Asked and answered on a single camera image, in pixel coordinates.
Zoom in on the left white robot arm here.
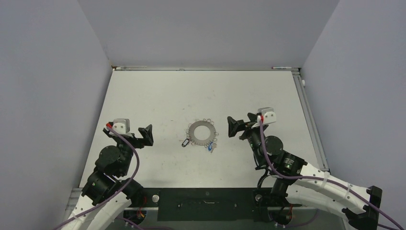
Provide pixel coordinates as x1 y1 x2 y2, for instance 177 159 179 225
56 119 154 230

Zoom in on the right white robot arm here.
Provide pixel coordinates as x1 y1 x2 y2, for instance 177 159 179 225
227 108 382 230

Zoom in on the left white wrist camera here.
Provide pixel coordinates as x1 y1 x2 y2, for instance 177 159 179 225
106 118 130 135

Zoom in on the silver perforated ring disc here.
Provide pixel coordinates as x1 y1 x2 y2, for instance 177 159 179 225
185 118 219 148

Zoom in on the blue headed key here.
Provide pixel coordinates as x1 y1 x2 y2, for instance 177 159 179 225
208 142 217 153

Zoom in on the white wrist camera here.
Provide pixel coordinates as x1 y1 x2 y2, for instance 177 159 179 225
106 118 130 135
257 107 277 125

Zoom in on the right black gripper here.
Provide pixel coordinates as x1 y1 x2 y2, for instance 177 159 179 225
228 112 268 166

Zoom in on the aluminium frame rail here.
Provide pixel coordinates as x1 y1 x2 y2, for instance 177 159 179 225
292 68 330 171

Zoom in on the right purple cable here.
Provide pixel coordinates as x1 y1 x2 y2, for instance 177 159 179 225
258 119 406 230

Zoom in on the purple cable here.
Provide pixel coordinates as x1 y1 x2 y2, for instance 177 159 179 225
258 119 406 230
52 125 173 230

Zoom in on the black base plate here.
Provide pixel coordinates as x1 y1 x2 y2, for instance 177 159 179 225
130 188 291 221

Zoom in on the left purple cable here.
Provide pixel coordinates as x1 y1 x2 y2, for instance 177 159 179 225
52 125 173 230

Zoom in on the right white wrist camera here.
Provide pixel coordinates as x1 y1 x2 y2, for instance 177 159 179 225
257 107 277 125

